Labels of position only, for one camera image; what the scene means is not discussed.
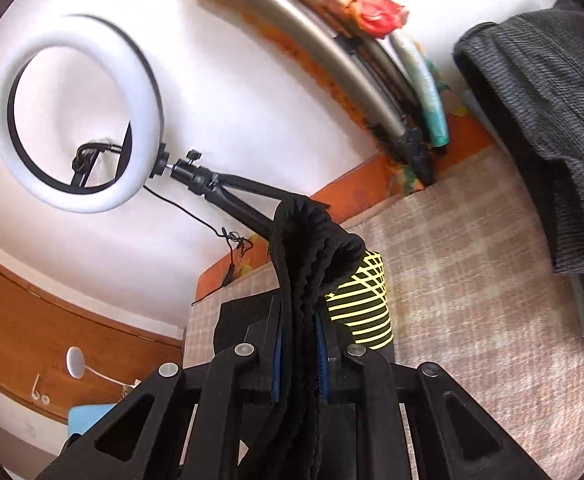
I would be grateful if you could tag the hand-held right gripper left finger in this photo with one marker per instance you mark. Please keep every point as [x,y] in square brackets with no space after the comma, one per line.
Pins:
[276,360]

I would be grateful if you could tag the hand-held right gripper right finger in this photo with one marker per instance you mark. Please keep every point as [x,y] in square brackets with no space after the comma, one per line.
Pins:
[323,365]

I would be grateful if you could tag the black pants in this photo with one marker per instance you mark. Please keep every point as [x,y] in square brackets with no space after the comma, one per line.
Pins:
[302,260]

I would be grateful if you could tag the black yellow striped garment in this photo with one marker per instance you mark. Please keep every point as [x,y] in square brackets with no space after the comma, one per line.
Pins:
[362,305]

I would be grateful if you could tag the beige checked bed sheet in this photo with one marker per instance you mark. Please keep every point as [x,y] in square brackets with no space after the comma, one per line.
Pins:
[472,290]

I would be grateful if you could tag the orange mattress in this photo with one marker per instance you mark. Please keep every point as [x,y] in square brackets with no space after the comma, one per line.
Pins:
[352,186]

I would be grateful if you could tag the black tripod stand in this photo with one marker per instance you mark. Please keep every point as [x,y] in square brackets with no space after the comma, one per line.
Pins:
[242,181]

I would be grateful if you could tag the light blue box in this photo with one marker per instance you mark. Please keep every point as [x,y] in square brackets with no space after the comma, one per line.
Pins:
[89,417]

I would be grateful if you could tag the brown wooden door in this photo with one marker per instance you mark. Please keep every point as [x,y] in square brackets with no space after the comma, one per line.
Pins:
[47,320]

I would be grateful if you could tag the black phone clamp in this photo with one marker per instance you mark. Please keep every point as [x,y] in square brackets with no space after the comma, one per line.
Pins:
[86,157]

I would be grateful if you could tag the teal rolled mat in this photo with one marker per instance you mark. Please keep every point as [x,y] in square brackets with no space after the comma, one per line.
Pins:
[428,95]

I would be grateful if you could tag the silver metal pole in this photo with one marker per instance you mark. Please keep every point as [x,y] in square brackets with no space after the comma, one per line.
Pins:
[322,45]

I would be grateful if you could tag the grey knitted cloth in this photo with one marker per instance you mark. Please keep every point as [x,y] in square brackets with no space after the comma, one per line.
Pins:
[552,110]

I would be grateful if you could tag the red plastic bag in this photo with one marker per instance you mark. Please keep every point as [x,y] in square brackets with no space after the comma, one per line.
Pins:
[379,16]

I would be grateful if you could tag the white round wall lamp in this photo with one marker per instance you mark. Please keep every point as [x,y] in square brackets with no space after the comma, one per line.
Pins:
[75,361]

